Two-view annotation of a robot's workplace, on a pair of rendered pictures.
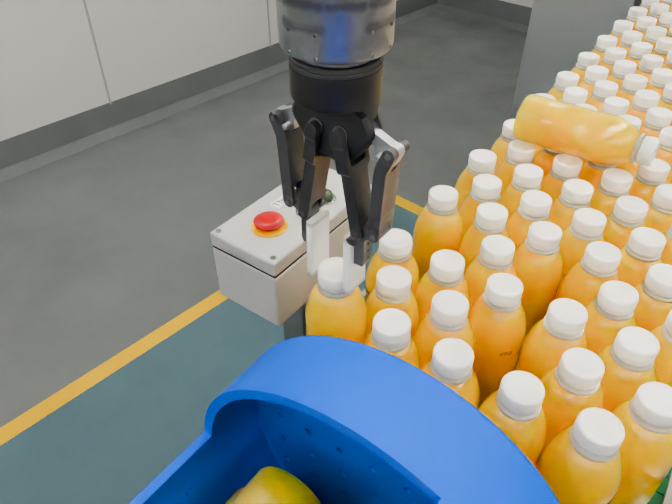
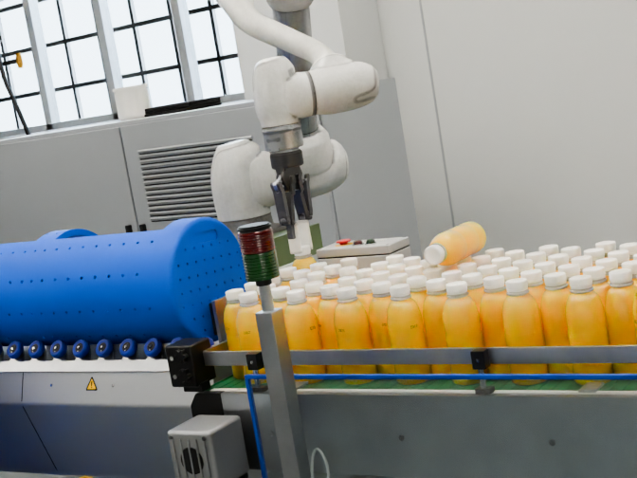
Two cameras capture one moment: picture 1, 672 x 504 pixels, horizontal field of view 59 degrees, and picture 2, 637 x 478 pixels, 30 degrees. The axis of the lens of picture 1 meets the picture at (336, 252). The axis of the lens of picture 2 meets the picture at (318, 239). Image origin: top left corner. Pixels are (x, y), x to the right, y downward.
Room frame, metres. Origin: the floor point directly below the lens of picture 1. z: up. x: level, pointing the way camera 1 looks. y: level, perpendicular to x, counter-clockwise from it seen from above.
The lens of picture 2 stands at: (0.38, -2.72, 1.51)
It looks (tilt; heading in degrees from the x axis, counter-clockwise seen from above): 8 degrees down; 87
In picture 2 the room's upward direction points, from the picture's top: 9 degrees counter-clockwise
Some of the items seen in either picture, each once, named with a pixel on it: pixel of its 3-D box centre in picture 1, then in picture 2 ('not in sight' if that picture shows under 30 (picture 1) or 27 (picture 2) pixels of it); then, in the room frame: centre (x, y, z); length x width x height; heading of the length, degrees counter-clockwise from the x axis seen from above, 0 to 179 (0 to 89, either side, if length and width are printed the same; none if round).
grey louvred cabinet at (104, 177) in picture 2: not in sight; (190, 276); (0.02, 2.52, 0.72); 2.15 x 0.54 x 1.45; 137
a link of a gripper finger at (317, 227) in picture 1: (318, 242); (304, 234); (0.47, 0.02, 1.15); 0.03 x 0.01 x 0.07; 144
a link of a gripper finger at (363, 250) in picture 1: (370, 244); (288, 229); (0.44, -0.03, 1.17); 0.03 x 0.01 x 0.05; 54
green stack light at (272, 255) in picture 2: not in sight; (261, 265); (0.36, -0.58, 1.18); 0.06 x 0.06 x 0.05
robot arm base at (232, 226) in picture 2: not in sight; (241, 226); (0.32, 0.71, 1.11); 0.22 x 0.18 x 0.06; 136
